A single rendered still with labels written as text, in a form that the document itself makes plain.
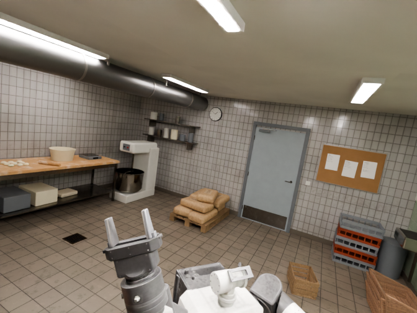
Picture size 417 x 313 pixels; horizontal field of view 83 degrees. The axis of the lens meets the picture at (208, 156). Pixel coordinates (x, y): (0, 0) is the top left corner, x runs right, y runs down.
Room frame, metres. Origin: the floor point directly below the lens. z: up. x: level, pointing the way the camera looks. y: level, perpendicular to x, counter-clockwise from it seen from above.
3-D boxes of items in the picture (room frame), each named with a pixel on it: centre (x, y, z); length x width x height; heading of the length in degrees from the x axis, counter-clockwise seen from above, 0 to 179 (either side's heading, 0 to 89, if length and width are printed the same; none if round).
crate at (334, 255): (3.84, -2.69, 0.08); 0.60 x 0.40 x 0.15; 66
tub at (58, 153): (4.34, 2.71, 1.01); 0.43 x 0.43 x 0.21
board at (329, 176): (4.34, -2.59, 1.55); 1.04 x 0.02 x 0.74; 64
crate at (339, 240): (3.85, -2.68, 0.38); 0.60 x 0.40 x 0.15; 63
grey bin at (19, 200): (3.53, 3.00, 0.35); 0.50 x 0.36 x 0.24; 64
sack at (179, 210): (4.61, 0.26, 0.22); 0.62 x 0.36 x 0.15; 160
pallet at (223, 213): (4.80, -0.04, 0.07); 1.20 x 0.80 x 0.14; 154
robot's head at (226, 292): (0.71, -0.12, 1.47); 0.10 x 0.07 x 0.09; 119
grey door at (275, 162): (4.90, -1.36, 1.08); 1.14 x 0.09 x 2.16; 64
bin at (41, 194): (3.91, 2.82, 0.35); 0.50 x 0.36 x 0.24; 66
